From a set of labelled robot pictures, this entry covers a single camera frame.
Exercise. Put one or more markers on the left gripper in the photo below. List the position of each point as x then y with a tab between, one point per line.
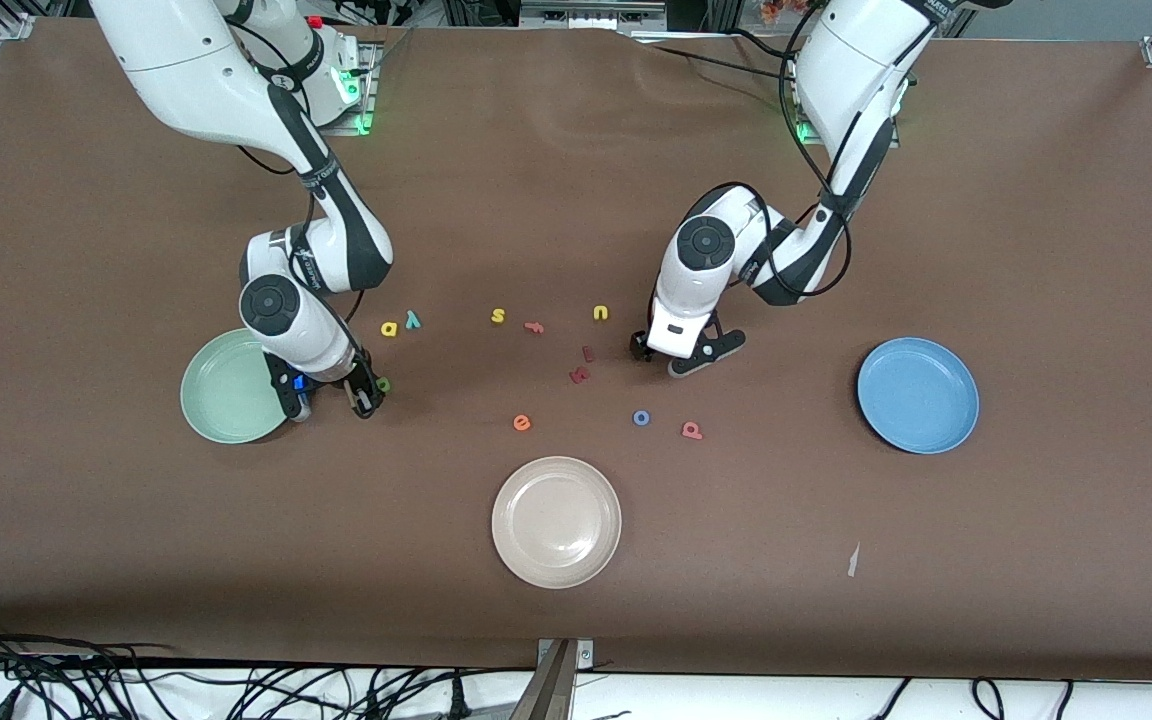
640	347

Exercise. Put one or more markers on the brown table cover mat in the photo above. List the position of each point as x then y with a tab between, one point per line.
576	200

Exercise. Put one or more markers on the orange artificial flowers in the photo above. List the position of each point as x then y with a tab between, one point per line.
791	8

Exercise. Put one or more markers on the metal camera mounting post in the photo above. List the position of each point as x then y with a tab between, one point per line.
556	690

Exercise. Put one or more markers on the dark red foam letter k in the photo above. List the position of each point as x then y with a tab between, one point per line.
580	375

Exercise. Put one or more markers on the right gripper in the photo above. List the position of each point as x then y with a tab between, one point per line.
360	381

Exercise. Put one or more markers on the blue round plate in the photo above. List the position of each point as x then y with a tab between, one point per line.
918	398

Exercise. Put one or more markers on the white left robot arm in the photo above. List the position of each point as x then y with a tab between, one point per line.
856	60

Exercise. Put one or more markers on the grey power strip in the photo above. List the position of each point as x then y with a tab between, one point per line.
591	12

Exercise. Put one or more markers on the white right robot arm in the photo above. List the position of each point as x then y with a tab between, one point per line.
196	80

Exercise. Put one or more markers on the white paper scrap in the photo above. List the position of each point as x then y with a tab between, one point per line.
853	560

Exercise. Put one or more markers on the light green round plate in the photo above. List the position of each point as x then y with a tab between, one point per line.
221	395

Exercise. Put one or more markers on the beige round plate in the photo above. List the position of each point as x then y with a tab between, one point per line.
556	525

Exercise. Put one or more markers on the metal corner bracket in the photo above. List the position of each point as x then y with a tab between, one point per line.
14	28

